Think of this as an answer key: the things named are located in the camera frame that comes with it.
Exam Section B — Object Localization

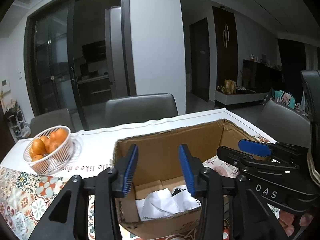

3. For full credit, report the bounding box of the colourful fabric on sofa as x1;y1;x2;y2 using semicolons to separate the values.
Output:
270;89;308;116

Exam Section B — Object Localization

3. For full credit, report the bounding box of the grey floral fabric pouch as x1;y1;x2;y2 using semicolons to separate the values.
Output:
202;155;238;178

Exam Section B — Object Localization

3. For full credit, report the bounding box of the patterned tile table runner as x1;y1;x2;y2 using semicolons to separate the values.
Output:
0;134;281;240

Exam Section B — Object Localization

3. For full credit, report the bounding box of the white basket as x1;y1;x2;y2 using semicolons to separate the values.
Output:
23;125;74;175

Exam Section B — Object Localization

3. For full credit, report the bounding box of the grey dining chair far-left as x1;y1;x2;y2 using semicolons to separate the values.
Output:
30;108;75;137

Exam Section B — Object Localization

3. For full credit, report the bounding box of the low white tv cabinet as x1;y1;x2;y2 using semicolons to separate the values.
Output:
214;91;268;107

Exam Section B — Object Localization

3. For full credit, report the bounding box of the dark glass sliding door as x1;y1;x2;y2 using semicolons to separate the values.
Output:
24;0;136;131

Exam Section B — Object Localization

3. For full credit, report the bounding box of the grey dining chair right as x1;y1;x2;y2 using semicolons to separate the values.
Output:
256;100;311;147

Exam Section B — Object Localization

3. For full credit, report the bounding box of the right hand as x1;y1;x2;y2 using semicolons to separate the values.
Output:
278;210;314;237

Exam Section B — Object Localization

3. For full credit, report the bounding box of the white wall intercom panel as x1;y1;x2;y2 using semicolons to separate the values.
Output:
1;79;10;94

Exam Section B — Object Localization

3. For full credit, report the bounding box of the cluttered shelf rack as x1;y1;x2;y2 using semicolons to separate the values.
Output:
4;99;31;142

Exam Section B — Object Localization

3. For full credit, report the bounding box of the white zigzag-edged cloth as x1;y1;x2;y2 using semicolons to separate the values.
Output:
136;185;201;221

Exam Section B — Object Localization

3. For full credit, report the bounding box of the silver refrigerator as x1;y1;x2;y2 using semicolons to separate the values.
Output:
105;7;128;99

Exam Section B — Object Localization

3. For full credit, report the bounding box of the brown cardboard box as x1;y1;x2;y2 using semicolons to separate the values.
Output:
114;119;270;239

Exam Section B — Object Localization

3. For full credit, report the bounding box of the orange fruit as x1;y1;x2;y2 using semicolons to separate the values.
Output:
29;139;47;157
44;138;61;154
49;128;68;144

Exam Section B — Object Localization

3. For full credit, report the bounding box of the grey dining chair far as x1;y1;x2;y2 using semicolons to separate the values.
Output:
104;93;178;127

